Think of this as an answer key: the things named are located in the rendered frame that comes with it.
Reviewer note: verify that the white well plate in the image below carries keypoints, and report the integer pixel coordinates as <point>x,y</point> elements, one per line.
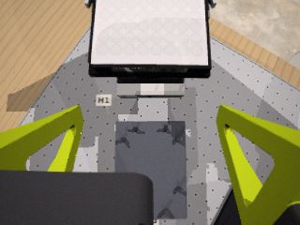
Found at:
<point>150,39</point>

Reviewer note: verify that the grey multiwell plate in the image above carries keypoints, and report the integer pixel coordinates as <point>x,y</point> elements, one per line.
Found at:
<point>149,80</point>

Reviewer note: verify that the black rectangular frame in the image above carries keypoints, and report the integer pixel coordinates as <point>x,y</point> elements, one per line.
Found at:
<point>229,212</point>

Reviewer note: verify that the grey base plate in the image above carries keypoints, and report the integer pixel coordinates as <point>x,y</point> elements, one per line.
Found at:
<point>236,81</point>

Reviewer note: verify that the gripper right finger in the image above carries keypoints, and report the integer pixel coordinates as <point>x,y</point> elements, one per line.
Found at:
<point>282,187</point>

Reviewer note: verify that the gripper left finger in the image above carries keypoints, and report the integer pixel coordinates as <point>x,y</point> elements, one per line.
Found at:
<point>19,143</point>

